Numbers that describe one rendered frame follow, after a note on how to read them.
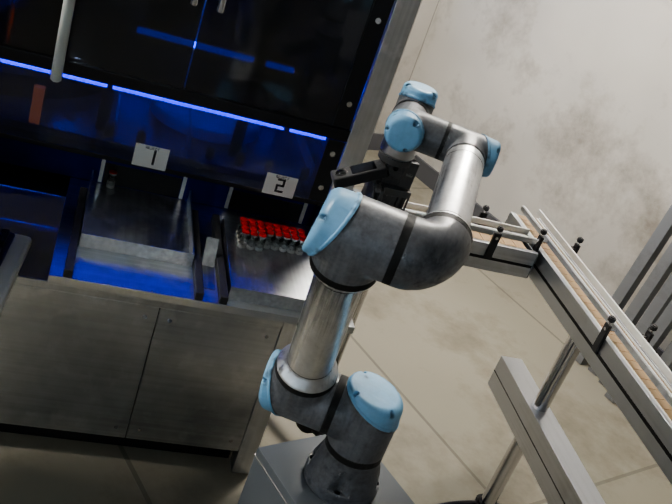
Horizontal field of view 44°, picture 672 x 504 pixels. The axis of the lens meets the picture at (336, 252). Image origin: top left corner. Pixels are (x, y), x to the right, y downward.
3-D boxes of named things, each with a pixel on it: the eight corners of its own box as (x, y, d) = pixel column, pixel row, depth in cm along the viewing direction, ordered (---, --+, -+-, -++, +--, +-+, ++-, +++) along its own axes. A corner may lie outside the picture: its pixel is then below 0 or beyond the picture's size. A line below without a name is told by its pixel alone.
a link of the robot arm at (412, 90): (401, 84, 164) (406, 74, 171) (382, 135, 169) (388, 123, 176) (438, 99, 163) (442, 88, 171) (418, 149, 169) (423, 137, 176)
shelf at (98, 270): (69, 183, 220) (70, 177, 219) (321, 235, 241) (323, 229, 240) (47, 282, 179) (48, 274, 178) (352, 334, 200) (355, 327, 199)
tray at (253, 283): (220, 227, 221) (223, 216, 219) (313, 246, 229) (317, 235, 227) (227, 299, 192) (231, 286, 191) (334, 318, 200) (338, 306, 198)
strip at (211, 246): (201, 256, 205) (207, 236, 202) (213, 259, 206) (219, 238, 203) (202, 288, 193) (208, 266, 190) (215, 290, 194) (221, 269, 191)
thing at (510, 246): (323, 239, 243) (340, 191, 236) (315, 214, 256) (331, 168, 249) (528, 281, 264) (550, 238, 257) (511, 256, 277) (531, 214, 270)
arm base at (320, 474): (390, 499, 165) (408, 462, 161) (329, 516, 156) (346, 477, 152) (349, 446, 175) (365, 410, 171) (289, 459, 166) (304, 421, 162)
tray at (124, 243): (90, 181, 220) (92, 169, 219) (188, 201, 228) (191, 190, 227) (78, 246, 192) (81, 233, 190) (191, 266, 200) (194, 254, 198)
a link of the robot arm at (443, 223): (479, 270, 121) (508, 126, 160) (407, 242, 122) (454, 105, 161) (451, 326, 128) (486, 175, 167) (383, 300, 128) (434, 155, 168)
